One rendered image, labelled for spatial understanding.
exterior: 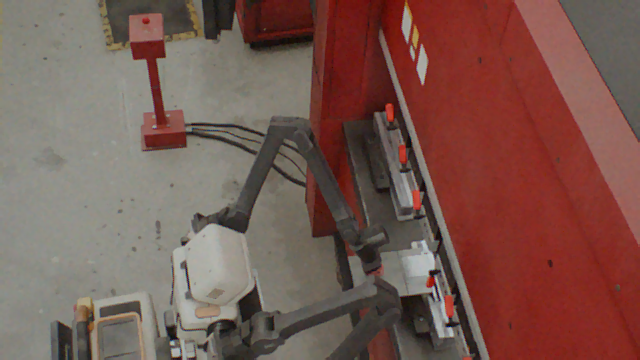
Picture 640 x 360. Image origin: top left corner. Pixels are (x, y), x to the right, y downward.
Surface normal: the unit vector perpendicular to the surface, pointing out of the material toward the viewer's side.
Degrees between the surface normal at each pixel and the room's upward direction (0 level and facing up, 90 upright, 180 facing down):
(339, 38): 90
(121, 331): 0
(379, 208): 0
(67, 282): 0
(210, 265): 48
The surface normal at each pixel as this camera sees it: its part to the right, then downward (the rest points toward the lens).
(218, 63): 0.06, -0.65
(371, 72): 0.17, 0.76
